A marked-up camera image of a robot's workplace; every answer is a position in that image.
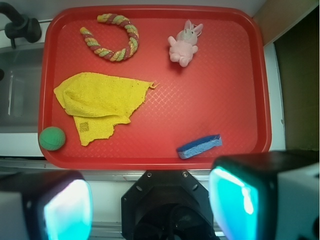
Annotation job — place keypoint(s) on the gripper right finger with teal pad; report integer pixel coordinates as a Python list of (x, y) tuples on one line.
[(267, 196)]

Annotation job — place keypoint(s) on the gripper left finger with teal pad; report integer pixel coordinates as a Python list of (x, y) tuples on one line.
[(52, 205)]

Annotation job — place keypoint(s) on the green rubber ball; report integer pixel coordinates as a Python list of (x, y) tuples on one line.
[(52, 138)]

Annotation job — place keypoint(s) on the blue sponge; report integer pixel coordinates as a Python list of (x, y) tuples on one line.
[(199, 146)]

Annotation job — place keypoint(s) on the yellow microfiber cloth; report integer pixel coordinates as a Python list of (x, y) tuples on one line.
[(99, 102)]

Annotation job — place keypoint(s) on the red plastic tray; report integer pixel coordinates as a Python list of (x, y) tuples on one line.
[(223, 90)]

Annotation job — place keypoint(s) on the stainless steel sink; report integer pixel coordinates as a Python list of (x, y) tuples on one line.
[(20, 81)]

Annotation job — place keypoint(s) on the pink plush bunny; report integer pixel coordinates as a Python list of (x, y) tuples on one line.
[(183, 47)]

